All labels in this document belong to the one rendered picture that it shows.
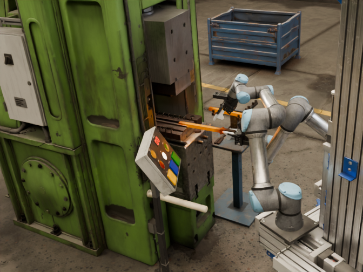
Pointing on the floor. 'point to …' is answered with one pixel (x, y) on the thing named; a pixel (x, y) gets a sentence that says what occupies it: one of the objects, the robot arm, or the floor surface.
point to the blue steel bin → (255, 36)
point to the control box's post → (160, 226)
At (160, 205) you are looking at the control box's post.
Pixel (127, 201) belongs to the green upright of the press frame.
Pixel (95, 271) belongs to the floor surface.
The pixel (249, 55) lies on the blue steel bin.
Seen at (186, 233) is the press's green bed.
